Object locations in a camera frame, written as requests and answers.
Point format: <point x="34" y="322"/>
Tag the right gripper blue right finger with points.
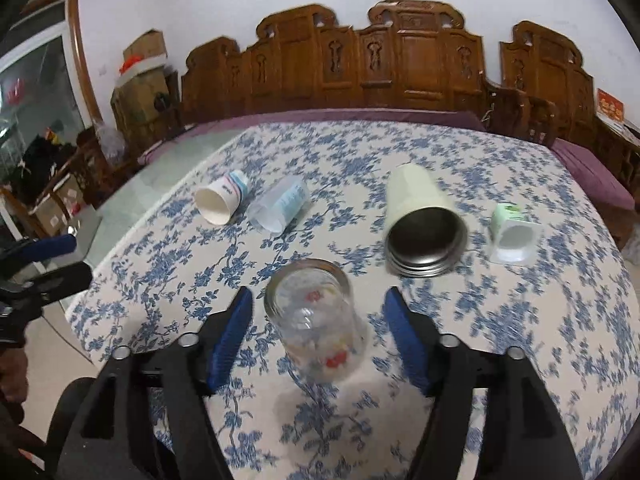
<point x="413" y="336"/>

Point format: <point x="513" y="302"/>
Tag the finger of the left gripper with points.
<point x="39" y="250"/>

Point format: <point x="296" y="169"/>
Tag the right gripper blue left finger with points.
<point x="231" y="327"/>

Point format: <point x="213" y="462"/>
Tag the clear glass cup red print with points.
<point x="311" y="305"/>

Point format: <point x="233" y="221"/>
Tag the cream steel thermos cup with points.
<point x="423" y="234"/>

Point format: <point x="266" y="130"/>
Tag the white paper cup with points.
<point x="219" y="201"/>

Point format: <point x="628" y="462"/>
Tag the clear plastic cup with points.
<point x="274" y="210"/>

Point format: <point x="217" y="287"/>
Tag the white green yogurt cup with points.
<point x="513" y="239"/>

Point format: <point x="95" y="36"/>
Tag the person's left hand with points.
<point x="13" y="372"/>

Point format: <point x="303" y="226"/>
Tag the wooden chair at left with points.
<point x="54" y="180"/>

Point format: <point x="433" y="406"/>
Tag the blue floral tablecloth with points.
<point x="573" y="309"/>

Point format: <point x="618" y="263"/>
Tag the lower cardboard box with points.
<point x="144" y="110"/>

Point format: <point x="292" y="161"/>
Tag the cardboard box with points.
<point x="144" y="110"/>
<point x="149" y="45"/>

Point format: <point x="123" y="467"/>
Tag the purple sofa cushion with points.
<point x="463" y="120"/>

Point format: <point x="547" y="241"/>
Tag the upper cardboard box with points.
<point x="149" y="45"/>

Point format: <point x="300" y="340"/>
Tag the purple armchair cushion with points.
<point x="592" y="176"/>

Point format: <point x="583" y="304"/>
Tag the carved wooden sofa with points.
<point x="414" y="55"/>

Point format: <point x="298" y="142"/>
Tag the carved wooden armchair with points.
<point x="548" y="67"/>

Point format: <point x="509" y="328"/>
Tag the wooden side cabinet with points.
<point x="619" y="155"/>

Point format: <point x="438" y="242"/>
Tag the red card on cabinet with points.
<point x="610" y="107"/>

